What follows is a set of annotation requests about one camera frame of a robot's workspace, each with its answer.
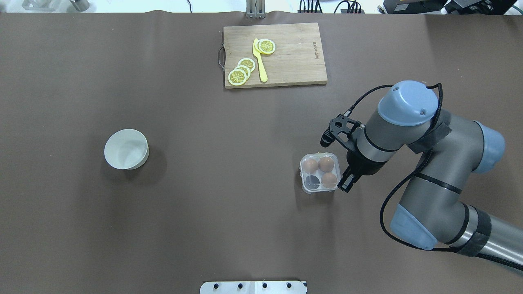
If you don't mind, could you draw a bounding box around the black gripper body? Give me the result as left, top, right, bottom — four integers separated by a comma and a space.
345, 151, 387, 180

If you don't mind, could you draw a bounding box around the clear plastic egg box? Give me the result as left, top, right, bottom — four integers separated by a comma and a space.
299, 152, 341, 194

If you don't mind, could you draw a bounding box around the brown egg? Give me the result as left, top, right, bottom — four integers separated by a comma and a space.
321, 172, 339, 189
319, 156, 335, 173
302, 158, 319, 174

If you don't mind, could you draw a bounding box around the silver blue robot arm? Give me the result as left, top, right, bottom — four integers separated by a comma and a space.
322, 80, 522, 272

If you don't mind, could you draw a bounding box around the wooden cutting board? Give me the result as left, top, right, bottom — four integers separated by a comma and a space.
219, 22, 328, 89

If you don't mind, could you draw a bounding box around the white bowl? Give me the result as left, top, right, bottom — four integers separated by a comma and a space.
103, 129, 150, 170

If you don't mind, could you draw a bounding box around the clear plastic tray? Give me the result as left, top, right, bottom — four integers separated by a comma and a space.
21, 0, 62, 12

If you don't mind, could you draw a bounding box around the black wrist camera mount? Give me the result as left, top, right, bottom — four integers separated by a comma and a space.
320, 114, 362, 151

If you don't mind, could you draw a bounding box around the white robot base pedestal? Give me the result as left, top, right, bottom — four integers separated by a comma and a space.
199, 280, 308, 294

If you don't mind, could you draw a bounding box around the aluminium frame post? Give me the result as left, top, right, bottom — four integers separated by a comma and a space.
246, 0, 266, 19

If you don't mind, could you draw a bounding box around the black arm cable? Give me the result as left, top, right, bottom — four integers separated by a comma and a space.
342, 83, 523, 270

